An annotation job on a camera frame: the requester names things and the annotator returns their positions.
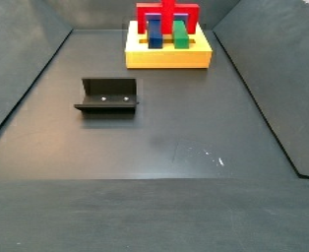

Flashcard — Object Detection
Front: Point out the yellow wooden base board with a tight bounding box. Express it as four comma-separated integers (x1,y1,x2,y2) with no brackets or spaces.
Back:
125,21,213,69

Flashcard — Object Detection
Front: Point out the green wooden bar block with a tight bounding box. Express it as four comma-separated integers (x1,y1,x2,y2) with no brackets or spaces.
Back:
173,21,190,49

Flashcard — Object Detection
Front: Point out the purple cross-shaped block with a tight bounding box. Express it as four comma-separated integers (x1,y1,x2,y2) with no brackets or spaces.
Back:
145,12,190,32

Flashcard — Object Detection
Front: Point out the black angled bracket stand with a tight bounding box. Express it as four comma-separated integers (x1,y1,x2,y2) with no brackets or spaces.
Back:
75,78,138,111

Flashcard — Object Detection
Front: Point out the blue wooden bar block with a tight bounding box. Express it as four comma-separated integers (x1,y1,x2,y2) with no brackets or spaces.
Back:
147,20,163,49

